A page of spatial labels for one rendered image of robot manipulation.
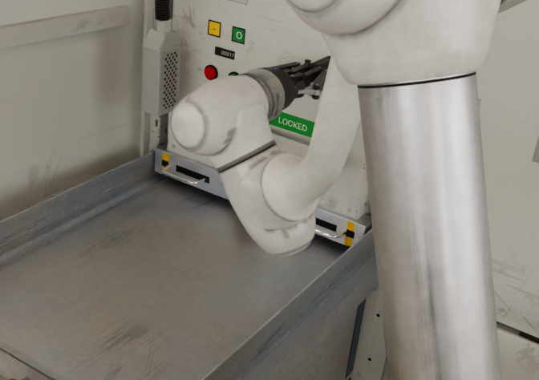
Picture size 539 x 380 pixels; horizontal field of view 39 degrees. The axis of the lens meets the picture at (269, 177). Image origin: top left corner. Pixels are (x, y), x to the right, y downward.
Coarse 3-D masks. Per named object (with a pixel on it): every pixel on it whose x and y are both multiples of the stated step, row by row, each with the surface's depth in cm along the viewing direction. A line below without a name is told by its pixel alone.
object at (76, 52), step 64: (0, 0) 142; (64, 0) 154; (128, 0) 167; (0, 64) 147; (64, 64) 159; (128, 64) 174; (0, 128) 152; (64, 128) 165; (128, 128) 181; (0, 192) 158
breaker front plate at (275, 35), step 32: (192, 0) 159; (224, 0) 155; (256, 0) 151; (192, 32) 162; (224, 32) 157; (256, 32) 153; (288, 32) 149; (192, 64) 164; (224, 64) 160; (256, 64) 156; (320, 96) 150; (352, 160) 151; (352, 192) 154
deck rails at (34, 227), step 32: (64, 192) 156; (96, 192) 164; (128, 192) 172; (0, 224) 143; (32, 224) 151; (64, 224) 157; (0, 256) 144; (352, 256) 149; (320, 288) 139; (288, 320) 131; (256, 352) 123
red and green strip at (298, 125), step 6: (282, 114) 156; (288, 114) 156; (276, 120) 158; (282, 120) 157; (288, 120) 156; (294, 120) 155; (300, 120) 154; (306, 120) 154; (276, 126) 158; (282, 126) 157; (288, 126) 157; (294, 126) 156; (300, 126) 155; (306, 126) 154; (312, 126) 153; (300, 132) 155; (306, 132) 155; (312, 132) 154
